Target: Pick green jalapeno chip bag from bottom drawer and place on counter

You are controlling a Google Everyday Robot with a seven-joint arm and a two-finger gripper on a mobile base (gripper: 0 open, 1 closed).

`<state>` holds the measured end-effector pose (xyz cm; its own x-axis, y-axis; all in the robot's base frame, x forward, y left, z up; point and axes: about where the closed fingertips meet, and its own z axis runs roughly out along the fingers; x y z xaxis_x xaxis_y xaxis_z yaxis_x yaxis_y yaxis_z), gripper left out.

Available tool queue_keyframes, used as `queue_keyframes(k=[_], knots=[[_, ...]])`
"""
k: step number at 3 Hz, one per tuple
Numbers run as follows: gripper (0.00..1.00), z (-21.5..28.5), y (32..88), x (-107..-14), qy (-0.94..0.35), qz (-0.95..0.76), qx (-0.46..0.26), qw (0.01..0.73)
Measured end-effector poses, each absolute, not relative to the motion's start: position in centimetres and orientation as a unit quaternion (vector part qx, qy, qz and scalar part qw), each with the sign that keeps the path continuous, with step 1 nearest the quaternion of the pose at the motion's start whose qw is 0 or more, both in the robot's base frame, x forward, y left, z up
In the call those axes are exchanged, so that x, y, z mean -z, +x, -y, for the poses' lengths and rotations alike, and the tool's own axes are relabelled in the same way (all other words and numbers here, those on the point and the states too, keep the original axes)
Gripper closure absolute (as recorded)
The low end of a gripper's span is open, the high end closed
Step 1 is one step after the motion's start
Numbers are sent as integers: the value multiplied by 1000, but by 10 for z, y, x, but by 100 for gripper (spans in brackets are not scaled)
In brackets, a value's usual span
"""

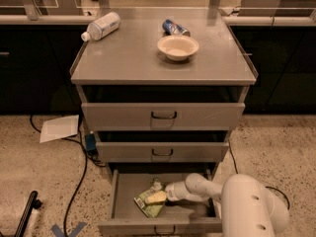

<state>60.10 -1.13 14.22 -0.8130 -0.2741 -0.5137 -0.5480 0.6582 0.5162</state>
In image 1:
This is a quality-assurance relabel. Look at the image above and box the black cable left floor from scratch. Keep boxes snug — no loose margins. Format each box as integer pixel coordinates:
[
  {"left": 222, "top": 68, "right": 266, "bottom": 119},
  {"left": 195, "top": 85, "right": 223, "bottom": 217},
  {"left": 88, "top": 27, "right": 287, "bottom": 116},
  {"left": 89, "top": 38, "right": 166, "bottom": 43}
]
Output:
[{"left": 29, "top": 114, "right": 107, "bottom": 237}]

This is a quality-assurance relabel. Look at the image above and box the grey drawer cabinet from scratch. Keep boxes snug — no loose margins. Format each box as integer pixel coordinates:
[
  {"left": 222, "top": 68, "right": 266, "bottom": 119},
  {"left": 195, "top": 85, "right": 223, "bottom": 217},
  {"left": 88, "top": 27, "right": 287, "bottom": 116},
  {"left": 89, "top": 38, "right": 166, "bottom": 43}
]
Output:
[{"left": 71, "top": 8, "right": 257, "bottom": 178}]

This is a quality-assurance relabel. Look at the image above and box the white paper bowl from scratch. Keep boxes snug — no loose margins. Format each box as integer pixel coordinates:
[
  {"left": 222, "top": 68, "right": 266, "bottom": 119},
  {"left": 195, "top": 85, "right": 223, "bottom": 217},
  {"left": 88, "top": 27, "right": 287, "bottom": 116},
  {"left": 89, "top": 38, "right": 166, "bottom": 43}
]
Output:
[{"left": 157, "top": 36, "right": 199, "bottom": 61}]

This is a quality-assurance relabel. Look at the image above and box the black cable floor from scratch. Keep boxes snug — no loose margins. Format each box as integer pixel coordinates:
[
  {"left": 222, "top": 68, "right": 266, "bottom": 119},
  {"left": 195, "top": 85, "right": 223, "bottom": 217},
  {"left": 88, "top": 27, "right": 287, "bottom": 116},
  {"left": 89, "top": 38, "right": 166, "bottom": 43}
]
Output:
[
  {"left": 227, "top": 141, "right": 291, "bottom": 210},
  {"left": 29, "top": 114, "right": 107, "bottom": 237}
]

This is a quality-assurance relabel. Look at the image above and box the white paper sheet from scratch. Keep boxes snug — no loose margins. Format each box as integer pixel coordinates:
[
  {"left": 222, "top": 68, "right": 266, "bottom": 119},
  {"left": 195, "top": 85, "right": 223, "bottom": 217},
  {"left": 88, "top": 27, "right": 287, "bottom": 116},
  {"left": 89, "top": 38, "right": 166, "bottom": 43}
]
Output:
[{"left": 39, "top": 115, "right": 79, "bottom": 143}]

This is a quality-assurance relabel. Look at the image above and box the grey bottom drawer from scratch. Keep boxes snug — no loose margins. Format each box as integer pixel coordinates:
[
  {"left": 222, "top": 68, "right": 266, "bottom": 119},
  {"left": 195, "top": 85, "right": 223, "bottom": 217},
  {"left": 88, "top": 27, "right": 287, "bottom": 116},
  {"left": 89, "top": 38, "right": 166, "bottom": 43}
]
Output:
[{"left": 98, "top": 169, "right": 222, "bottom": 236}]

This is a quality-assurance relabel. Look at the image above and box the black stand foot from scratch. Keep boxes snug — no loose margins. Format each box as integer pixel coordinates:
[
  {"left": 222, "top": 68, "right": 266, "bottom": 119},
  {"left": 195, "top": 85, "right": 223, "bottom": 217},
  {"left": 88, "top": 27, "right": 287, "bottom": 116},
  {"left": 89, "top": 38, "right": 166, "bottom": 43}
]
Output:
[{"left": 14, "top": 191, "right": 42, "bottom": 237}]

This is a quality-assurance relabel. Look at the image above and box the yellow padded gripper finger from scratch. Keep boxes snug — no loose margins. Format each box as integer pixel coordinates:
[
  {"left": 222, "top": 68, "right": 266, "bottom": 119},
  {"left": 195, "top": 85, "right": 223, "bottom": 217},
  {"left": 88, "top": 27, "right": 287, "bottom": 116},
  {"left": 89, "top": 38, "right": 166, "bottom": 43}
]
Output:
[{"left": 145, "top": 191, "right": 167, "bottom": 204}]

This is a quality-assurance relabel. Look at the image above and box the blue tape cross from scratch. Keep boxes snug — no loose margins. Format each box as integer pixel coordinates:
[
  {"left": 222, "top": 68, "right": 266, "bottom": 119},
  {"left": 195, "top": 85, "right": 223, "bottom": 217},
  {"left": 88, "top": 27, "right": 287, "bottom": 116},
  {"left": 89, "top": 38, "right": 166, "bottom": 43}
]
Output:
[{"left": 50, "top": 221, "right": 88, "bottom": 237}]

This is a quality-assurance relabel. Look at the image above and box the blue power adapter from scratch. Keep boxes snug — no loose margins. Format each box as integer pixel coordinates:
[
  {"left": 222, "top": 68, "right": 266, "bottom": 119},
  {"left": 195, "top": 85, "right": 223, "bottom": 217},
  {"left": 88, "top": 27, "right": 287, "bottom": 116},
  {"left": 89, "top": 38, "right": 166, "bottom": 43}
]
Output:
[{"left": 85, "top": 133, "right": 97, "bottom": 155}]

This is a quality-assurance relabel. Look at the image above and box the grey middle drawer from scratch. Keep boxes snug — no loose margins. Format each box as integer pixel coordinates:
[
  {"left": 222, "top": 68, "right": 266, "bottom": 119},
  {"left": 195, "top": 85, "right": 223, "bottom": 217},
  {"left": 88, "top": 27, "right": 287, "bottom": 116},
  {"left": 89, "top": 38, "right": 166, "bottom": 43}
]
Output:
[{"left": 97, "top": 142, "right": 228, "bottom": 163}]

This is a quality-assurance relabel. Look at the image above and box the green jalapeno chip bag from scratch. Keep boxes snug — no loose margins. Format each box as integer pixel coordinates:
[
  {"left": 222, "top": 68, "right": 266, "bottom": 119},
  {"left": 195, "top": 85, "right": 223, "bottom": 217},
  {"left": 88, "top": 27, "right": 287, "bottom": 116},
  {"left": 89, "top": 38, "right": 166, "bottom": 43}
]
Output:
[{"left": 133, "top": 178, "right": 167, "bottom": 218}]

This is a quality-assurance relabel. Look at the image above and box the white plastic water bottle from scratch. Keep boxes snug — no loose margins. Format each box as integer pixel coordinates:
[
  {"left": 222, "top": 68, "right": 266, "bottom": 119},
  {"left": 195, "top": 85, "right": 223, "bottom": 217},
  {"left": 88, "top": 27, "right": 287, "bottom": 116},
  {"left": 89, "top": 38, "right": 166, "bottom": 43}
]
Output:
[{"left": 81, "top": 12, "right": 120, "bottom": 41}]

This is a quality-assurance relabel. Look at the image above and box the grey top drawer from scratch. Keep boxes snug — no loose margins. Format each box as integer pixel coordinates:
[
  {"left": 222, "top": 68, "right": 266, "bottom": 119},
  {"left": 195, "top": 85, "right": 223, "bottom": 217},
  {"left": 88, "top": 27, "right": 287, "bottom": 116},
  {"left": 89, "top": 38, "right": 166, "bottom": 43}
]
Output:
[{"left": 82, "top": 103, "right": 245, "bottom": 131}]

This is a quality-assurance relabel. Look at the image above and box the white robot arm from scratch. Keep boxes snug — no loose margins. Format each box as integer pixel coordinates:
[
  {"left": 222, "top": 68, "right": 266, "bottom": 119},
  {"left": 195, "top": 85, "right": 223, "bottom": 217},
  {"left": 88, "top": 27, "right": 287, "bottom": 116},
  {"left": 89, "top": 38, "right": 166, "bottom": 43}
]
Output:
[{"left": 144, "top": 173, "right": 289, "bottom": 237}]

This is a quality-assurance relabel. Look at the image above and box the grey drawer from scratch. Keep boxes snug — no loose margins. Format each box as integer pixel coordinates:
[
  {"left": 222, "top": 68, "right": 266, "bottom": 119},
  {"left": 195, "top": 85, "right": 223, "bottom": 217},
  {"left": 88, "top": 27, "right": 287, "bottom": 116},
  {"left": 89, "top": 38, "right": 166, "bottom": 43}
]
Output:
[
  {"left": 97, "top": 142, "right": 228, "bottom": 163},
  {"left": 98, "top": 169, "right": 222, "bottom": 236},
  {"left": 82, "top": 103, "right": 245, "bottom": 131}
]

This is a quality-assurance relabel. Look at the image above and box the background table right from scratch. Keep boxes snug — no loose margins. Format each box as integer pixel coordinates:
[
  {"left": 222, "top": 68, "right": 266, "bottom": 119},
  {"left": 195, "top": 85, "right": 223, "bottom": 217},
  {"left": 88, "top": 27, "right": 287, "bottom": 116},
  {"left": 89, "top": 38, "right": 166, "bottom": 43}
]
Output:
[{"left": 239, "top": 0, "right": 316, "bottom": 17}]

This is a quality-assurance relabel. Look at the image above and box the black cable right floor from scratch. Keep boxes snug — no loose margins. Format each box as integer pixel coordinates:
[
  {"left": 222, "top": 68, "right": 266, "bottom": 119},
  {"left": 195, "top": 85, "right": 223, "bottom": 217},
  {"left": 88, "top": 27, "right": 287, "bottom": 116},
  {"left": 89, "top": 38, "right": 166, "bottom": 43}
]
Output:
[{"left": 227, "top": 141, "right": 291, "bottom": 210}]

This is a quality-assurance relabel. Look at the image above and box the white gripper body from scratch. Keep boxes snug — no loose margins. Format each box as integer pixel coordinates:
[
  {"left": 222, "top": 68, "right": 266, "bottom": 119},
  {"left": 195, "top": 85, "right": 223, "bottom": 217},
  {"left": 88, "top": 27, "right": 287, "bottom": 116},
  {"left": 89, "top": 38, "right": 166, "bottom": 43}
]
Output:
[{"left": 165, "top": 181, "right": 190, "bottom": 201}]

